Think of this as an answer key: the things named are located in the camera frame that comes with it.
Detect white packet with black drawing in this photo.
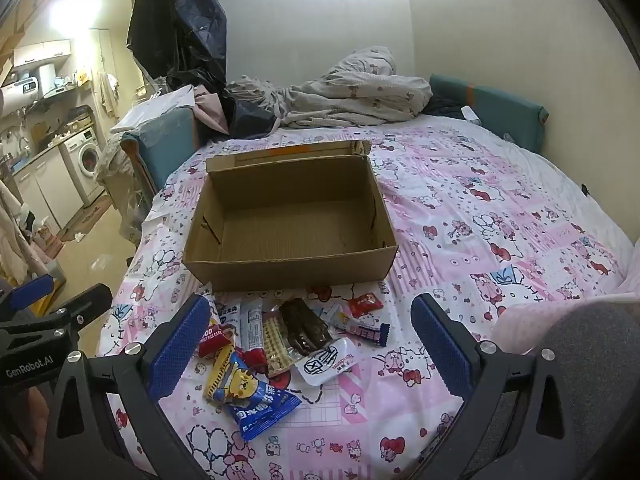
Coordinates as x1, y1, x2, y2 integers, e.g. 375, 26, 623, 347
295, 337, 357, 387

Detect hanging white towel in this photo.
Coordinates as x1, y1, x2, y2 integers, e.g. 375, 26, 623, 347
97, 72, 121, 116

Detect grey patterned cloth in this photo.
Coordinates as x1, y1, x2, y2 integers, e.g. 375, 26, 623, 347
97, 135, 131, 186

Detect clear wafer biscuit packet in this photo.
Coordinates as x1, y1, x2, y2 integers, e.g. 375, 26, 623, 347
261, 310, 293, 378

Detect white blue snack packet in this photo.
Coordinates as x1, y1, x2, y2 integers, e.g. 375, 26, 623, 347
320, 302, 351, 331

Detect white red rice cracker packet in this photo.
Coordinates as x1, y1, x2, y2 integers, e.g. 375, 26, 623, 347
199, 300, 238, 359
239, 297, 269, 375

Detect white paper roll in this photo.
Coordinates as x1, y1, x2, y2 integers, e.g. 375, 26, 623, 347
37, 62, 57, 96

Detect dark crumpled bag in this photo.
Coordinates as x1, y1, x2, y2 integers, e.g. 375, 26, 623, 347
220, 85, 278, 136

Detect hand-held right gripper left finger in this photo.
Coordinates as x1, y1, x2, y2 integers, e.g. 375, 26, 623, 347
42, 294, 213, 480

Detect clear plastic bag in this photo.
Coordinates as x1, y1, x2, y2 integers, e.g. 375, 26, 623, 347
107, 160, 151, 246

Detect brown floor mat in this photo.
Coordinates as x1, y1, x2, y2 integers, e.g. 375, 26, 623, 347
75, 195, 118, 233

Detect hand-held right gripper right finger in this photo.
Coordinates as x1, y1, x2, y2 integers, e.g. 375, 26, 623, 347
411, 292, 596, 480

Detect small red candy packet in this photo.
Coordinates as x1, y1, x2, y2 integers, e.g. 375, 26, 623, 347
346, 294, 383, 318

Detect white water heater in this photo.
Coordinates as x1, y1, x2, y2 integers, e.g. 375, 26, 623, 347
0, 77, 41, 118

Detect person's left forearm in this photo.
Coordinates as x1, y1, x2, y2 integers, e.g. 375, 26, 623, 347
27, 390, 53, 461

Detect white base cabinet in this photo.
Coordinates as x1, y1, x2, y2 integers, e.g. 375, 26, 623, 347
12, 147, 83, 231

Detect hanging pale clothes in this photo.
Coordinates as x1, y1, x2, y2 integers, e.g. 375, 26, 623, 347
0, 180, 51, 286

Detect white wall cabinet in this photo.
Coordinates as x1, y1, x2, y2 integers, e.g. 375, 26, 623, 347
12, 39, 72, 68

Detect large black plastic bag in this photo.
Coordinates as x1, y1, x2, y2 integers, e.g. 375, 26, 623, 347
126, 0, 231, 91

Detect white sheet on footboard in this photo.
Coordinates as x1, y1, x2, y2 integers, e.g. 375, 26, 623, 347
110, 85, 196, 133

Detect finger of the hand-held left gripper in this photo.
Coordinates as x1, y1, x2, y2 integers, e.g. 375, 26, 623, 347
0, 274, 55, 313
30, 283, 113, 338

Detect dark garment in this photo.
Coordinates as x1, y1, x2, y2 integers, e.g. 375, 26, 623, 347
425, 95, 481, 121

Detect brown cardboard box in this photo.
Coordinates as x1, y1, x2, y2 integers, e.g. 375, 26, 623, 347
181, 140, 400, 292

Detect crumpled grey printed quilt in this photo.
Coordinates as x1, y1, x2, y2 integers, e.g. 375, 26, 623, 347
227, 46, 433, 128

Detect blue white striped packet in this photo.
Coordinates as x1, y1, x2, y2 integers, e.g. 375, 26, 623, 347
332, 320, 391, 347

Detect pink cloth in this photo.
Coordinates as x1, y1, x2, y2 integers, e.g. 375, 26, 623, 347
192, 85, 231, 136

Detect pink cartoon printed bedsheet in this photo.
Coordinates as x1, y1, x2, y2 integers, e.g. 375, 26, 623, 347
97, 112, 636, 480

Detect white washing machine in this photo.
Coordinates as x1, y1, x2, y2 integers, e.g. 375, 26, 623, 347
62, 127, 106, 206

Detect teal bed headboard cushion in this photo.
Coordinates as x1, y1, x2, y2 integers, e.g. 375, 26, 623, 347
429, 74, 548, 153

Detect blue yellow bear snack packet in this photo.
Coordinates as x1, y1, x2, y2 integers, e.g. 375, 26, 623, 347
204, 347, 302, 442

